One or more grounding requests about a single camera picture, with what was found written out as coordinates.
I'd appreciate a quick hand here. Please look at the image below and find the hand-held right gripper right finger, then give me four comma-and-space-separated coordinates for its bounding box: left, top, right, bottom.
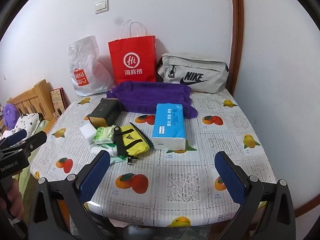
214, 151, 299, 240

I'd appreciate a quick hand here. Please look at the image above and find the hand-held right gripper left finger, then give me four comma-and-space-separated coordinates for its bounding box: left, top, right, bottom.
28, 150, 112, 240

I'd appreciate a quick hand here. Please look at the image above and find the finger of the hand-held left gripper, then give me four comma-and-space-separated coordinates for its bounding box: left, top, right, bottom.
0, 131, 48, 158
0, 129, 27, 151

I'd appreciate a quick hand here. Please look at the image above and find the green wet wipes packet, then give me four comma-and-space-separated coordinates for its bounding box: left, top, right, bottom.
93, 125, 116, 145

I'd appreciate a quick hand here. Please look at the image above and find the white sponge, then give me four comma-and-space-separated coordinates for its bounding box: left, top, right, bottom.
79, 121, 98, 144

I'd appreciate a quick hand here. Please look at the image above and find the purple fabric tray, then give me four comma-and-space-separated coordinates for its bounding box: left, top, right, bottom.
106, 81, 198, 119

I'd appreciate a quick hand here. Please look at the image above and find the person's left hand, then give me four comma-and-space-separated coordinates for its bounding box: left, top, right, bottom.
6, 179, 25, 222

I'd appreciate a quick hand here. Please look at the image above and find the polka dot pillow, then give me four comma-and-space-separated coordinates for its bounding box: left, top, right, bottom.
14, 113, 40, 135

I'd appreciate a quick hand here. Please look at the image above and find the purple plush toy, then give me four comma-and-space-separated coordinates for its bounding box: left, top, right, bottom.
3, 102, 20, 128

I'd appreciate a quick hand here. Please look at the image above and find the pale green plastic wrapper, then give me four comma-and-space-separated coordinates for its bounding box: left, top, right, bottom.
109, 154, 128, 164

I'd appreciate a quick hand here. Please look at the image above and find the patterned book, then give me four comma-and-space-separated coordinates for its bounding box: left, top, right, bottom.
50, 87, 67, 117

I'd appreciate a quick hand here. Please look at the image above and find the wooden headboard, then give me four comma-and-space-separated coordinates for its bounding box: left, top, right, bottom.
7, 79, 57, 125

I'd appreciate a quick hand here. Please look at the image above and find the fruit print tablecloth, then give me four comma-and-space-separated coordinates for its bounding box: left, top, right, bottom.
29, 89, 277, 229

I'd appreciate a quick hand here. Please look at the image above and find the dark green tea tin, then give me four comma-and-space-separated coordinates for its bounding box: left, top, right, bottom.
88, 97, 121, 128

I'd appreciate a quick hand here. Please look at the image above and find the blue tissue pack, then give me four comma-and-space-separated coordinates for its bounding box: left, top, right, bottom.
152, 103, 187, 150

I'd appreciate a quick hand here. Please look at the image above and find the white plastic shopping bag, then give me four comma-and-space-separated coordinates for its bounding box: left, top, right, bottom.
67, 35, 115, 97

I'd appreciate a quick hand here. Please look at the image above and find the grey waist bag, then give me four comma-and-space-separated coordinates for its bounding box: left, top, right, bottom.
157, 52, 229, 94

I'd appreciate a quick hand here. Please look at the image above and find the red paper bag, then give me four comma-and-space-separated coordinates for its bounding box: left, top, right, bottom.
108, 19, 157, 85

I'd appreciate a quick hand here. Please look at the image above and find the brown wooden door frame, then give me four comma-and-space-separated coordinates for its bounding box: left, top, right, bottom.
230, 0, 244, 95

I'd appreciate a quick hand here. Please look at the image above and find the white wall switch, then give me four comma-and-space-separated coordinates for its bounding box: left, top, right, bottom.
94, 0, 109, 14

